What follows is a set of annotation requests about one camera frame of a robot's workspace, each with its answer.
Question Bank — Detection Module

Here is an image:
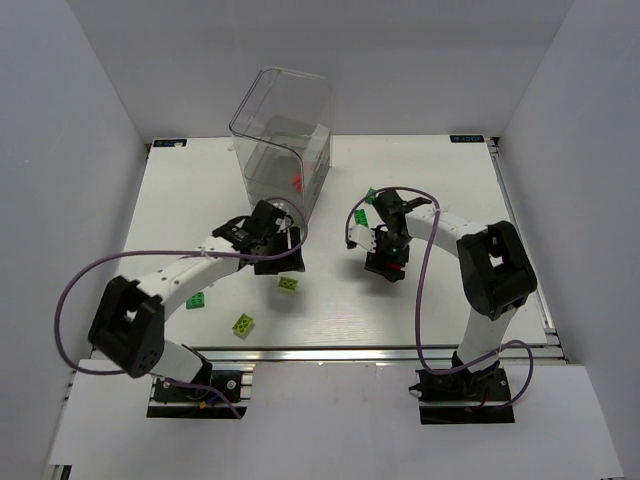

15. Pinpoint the lime rounded brick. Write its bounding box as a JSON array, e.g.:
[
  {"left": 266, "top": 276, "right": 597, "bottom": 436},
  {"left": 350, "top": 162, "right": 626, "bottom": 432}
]
[{"left": 278, "top": 276, "right": 298, "bottom": 292}]

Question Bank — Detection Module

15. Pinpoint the clear plastic drawer cover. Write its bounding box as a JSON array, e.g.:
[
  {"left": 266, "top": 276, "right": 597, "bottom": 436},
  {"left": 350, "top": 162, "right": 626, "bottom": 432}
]
[{"left": 229, "top": 67, "right": 334, "bottom": 220}]

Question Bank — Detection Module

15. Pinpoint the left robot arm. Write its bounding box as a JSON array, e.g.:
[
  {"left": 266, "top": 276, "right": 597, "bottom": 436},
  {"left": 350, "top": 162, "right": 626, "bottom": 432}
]
[{"left": 88, "top": 200, "right": 308, "bottom": 384}]

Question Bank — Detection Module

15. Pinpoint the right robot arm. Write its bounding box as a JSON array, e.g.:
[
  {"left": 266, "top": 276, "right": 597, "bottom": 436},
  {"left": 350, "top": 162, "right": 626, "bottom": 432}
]
[{"left": 347, "top": 187, "right": 537, "bottom": 376}]

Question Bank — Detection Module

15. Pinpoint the dark green long brick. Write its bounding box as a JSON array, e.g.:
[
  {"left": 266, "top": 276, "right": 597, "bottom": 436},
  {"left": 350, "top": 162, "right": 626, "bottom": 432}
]
[{"left": 353, "top": 209, "right": 369, "bottom": 228}]

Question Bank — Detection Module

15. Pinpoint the small green cube brick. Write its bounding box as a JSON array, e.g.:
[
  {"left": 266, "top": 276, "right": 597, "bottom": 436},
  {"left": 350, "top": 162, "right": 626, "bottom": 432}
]
[{"left": 365, "top": 188, "right": 376, "bottom": 204}]

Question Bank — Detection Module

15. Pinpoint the lime long brick front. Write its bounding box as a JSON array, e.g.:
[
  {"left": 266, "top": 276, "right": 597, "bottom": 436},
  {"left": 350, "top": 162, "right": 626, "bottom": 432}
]
[{"left": 232, "top": 314, "right": 255, "bottom": 339}]

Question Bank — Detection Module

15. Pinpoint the green square brick left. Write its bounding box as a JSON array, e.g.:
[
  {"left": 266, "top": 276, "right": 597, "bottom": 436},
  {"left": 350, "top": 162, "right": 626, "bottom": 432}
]
[{"left": 185, "top": 292, "right": 205, "bottom": 310}]

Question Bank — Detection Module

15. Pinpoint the right blue table label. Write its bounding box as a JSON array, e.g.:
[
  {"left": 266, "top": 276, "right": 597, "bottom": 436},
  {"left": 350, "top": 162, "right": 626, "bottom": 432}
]
[{"left": 449, "top": 134, "right": 485, "bottom": 144}]

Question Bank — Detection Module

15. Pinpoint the blue table label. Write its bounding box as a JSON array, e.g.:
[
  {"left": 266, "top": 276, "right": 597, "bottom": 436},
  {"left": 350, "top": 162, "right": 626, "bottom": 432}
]
[
  {"left": 152, "top": 138, "right": 187, "bottom": 148},
  {"left": 449, "top": 134, "right": 485, "bottom": 144}
]

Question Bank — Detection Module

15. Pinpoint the left blue table label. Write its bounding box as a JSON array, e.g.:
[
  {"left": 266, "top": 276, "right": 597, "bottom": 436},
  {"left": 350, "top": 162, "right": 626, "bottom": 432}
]
[{"left": 152, "top": 138, "right": 187, "bottom": 148}]

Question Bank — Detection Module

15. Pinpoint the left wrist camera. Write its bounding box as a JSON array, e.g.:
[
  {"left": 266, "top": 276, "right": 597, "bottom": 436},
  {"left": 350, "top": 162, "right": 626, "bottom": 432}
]
[{"left": 276, "top": 213, "right": 296, "bottom": 242}]

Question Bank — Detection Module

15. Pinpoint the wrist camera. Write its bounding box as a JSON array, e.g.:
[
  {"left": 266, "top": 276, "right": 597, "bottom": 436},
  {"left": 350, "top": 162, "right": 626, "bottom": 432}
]
[
  {"left": 346, "top": 224, "right": 377, "bottom": 253},
  {"left": 276, "top": 213, "right": 296, "bottom": 242}
]

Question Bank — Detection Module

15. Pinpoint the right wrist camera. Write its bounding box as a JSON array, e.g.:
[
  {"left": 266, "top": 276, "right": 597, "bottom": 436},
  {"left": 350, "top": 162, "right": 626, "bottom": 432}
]
[{"left": 346, "top": 224, "right": 377, "bottom": 253}]

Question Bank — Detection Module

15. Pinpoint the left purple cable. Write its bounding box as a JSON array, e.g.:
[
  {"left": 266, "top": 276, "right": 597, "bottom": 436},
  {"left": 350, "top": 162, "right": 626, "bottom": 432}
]
[{"left": 54, "top": 197, "right": 309, "bottom": 419}]

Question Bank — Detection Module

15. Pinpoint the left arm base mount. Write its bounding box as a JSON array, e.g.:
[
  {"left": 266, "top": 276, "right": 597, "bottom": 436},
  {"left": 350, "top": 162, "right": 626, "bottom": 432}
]
[{"left": 146, "top": 368, "right": 253, "bottom": 420}]

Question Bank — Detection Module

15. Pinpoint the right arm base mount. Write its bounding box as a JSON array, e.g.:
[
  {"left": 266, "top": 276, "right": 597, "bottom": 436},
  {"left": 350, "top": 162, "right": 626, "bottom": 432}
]
[{"left": 408, "top": 367, "right": 515, "bottom": 426}]

